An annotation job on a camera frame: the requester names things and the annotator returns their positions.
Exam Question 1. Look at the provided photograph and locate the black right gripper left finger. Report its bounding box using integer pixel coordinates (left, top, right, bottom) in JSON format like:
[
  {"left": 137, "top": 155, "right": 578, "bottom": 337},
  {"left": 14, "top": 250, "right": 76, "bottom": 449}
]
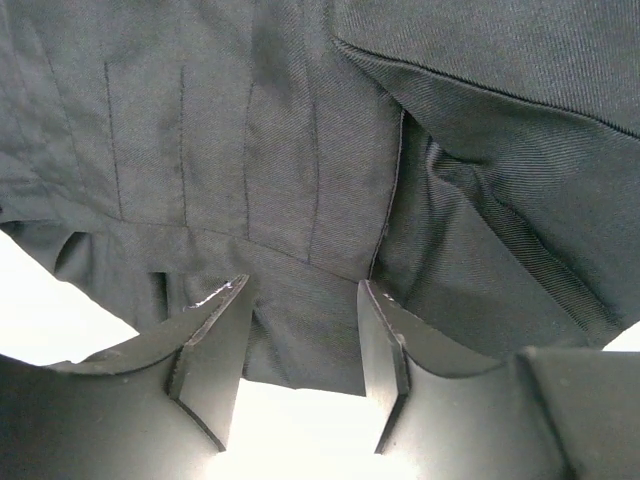
[{"left": 1, "top": 275, "right": 252, "bottom": 479}]

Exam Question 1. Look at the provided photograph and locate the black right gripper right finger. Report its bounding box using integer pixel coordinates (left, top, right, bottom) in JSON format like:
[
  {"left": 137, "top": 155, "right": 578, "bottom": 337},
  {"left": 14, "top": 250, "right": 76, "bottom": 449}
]
[{"left": 357, "top": 281, "right": 639, "bottom": 479}]

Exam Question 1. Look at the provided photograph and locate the black pleated skirt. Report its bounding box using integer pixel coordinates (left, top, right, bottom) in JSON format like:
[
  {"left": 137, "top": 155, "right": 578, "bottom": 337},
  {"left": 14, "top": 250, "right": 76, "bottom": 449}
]
[{"left": 1, "top": 1, "right": 639, "bottom": 395}]

